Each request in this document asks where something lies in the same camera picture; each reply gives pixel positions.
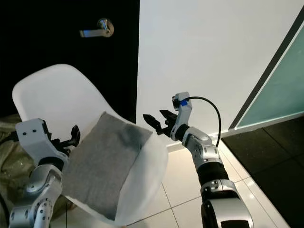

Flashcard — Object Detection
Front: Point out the dark grey panel frame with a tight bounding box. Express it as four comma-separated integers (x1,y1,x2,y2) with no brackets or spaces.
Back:
228,5,304,130

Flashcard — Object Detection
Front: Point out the black door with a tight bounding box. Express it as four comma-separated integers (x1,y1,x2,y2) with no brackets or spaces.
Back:
0,0,141,119

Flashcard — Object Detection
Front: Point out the white plastic shell chair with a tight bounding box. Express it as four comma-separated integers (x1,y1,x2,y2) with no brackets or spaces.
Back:
12,64,169,228

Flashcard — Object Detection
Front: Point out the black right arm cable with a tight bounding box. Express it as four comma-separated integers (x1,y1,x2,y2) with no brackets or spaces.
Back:
188,96,222,148

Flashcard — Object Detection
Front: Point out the silver lever door handle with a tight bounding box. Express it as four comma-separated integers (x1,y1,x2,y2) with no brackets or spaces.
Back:
79,18,114,38

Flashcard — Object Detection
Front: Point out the grey fabric pillow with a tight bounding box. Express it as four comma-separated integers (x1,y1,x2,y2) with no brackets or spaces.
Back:
62,112,154,221

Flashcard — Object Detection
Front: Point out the frosted green glass panel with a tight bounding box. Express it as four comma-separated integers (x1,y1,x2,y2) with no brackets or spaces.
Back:
236,21,304,128

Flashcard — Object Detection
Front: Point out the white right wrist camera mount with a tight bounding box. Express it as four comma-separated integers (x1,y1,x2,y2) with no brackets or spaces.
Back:
172,92,192,138

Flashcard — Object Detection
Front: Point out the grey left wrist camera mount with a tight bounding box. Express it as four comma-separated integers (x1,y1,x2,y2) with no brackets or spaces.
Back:
15,118,53,164

